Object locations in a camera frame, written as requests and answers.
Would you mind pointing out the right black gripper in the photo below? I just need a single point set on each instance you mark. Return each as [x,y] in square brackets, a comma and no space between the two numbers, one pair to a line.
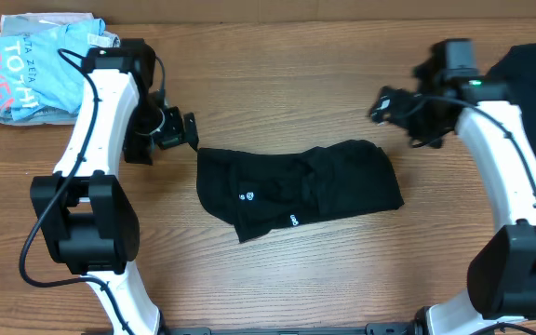
[399,108]

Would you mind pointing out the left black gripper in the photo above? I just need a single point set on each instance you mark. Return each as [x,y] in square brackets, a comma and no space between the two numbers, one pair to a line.
[175,131]

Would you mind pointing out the black t-shirt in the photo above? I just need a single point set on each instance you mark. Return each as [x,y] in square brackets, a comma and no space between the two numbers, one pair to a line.
[257,193]

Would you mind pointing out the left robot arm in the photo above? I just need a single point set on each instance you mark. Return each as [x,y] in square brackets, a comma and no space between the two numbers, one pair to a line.
[82,211]

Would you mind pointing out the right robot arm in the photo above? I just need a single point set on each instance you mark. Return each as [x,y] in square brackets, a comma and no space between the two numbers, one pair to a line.
[452,96]

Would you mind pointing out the light blue printed t-shirt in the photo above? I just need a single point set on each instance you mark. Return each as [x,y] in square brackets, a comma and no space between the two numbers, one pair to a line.
[40,70]

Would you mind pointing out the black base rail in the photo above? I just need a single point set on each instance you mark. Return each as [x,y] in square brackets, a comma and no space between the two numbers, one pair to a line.
[272,331]

